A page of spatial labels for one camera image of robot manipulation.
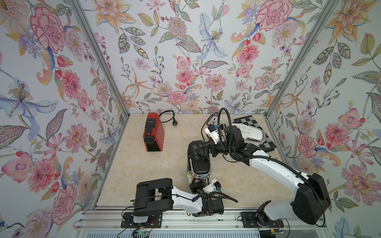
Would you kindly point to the red coffee machine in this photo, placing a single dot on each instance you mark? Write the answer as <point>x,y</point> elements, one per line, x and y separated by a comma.
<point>154,133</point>

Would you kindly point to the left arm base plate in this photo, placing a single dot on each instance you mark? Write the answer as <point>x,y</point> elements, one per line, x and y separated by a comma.
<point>131,221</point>

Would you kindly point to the blue striped cloth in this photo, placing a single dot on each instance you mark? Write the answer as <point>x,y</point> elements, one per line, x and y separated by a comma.
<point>190,177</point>

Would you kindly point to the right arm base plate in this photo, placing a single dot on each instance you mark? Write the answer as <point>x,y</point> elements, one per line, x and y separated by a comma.
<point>258,220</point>

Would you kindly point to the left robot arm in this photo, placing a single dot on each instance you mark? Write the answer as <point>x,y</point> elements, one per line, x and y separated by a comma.
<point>157,196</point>

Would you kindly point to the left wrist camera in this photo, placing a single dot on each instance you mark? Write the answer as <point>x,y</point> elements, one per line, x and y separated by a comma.
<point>213,186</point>

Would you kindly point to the black coffee machine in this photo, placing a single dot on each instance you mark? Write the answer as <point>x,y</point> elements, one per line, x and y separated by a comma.
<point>200,166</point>

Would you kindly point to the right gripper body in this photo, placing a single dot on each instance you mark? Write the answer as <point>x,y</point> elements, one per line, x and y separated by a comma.
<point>222,148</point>

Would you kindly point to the white coffee machine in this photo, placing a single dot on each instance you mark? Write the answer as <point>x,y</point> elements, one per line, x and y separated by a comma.
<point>251,133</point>

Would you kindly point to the black white chessboard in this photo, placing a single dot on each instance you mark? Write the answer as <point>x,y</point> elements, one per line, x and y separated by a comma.
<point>266,146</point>

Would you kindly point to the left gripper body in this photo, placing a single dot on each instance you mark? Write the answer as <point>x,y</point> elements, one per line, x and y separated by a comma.
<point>206,196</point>

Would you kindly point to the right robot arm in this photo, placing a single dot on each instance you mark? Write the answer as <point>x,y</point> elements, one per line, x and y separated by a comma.
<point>311,199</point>

